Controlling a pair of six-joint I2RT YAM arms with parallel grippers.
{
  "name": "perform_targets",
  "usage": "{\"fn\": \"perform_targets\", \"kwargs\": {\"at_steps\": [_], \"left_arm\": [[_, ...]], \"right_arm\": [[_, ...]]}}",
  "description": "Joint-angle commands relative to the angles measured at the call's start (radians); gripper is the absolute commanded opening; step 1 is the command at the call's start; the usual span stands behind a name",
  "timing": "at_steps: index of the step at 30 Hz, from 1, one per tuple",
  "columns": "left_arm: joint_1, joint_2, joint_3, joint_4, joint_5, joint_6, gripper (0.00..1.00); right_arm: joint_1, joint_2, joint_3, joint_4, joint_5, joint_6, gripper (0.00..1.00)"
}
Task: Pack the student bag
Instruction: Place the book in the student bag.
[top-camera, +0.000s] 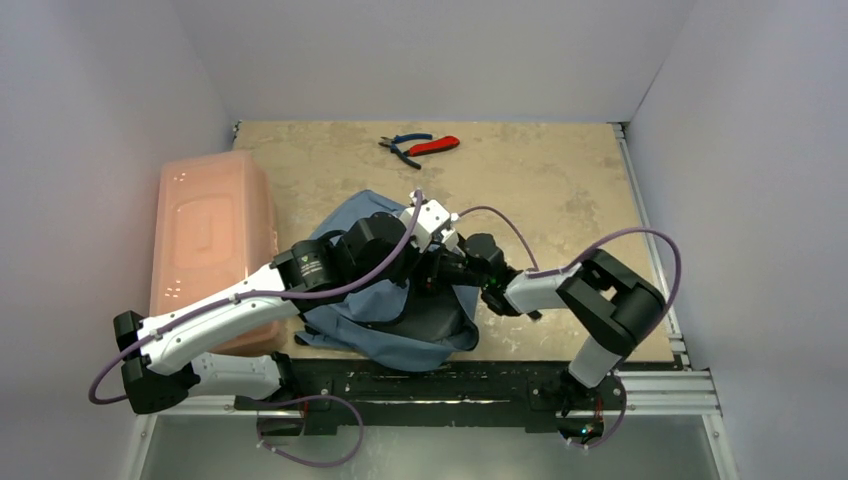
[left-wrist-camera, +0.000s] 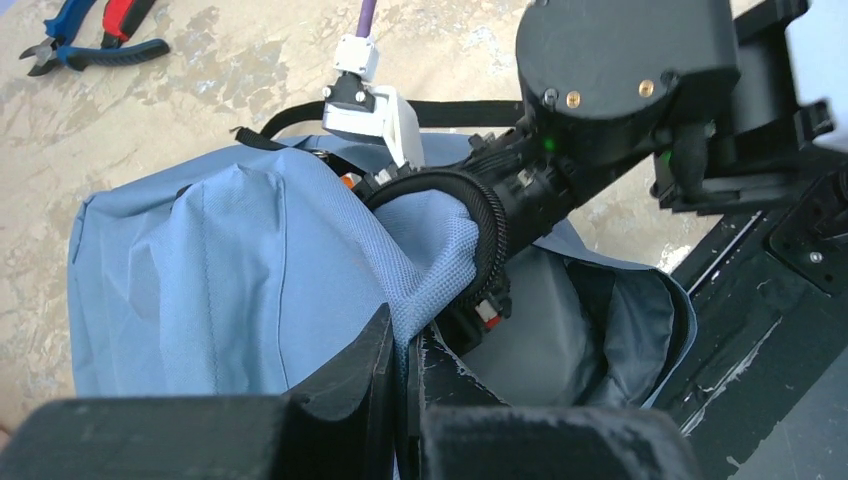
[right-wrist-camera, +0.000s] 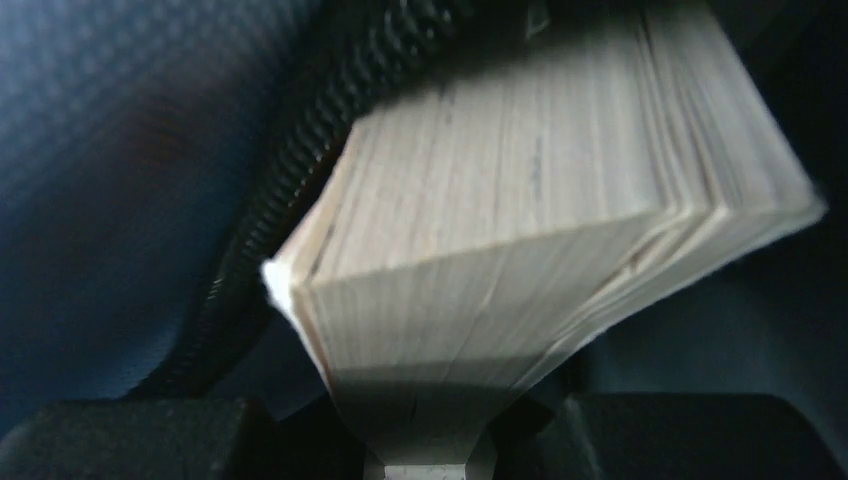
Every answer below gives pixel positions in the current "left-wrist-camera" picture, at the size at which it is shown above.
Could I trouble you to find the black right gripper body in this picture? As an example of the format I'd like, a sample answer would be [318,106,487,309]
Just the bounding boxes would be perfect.
[433,0,741,356]

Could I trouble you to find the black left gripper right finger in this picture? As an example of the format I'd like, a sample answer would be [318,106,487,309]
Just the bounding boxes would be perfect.
[405,327,703,479]

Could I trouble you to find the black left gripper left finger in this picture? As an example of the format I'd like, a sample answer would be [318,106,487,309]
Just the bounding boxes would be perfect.
[1,306,395,479]

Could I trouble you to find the blue student backpack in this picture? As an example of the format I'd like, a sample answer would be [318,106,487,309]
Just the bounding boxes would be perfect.
[66,99,699,480]

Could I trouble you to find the orange green picture book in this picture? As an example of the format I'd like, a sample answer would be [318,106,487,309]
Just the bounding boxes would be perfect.
[340,173,361,189]

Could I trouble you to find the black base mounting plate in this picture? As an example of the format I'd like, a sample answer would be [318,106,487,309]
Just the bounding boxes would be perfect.
[656,173,847,479]

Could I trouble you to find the red utility knife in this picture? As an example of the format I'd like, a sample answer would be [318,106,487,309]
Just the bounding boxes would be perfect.
[101,0,155,49]

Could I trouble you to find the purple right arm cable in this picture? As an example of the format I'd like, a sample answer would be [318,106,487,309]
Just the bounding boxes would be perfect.
[354,0,379,40]

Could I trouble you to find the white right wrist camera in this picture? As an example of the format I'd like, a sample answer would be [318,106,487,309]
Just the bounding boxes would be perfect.
[322,34,425,168]

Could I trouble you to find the blue handled pliers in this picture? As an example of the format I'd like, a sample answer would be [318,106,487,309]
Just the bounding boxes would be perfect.
[18,0,172,78]

